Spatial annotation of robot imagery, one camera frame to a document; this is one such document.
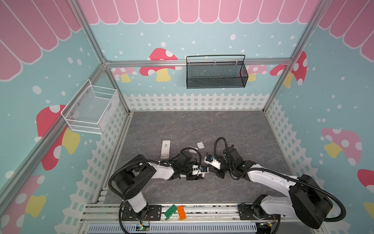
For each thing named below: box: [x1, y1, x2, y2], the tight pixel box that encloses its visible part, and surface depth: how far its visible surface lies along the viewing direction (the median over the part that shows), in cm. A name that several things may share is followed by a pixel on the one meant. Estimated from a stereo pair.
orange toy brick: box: [177, 205, 187, 221], surface depth 76 cm
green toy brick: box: [163, 204, 177, 220], surface depth 76 cm
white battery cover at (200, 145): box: [196, 141, 205, 150], surface depth 102 cm
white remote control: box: [160, 139, 171, 160], surface depth 99 cm
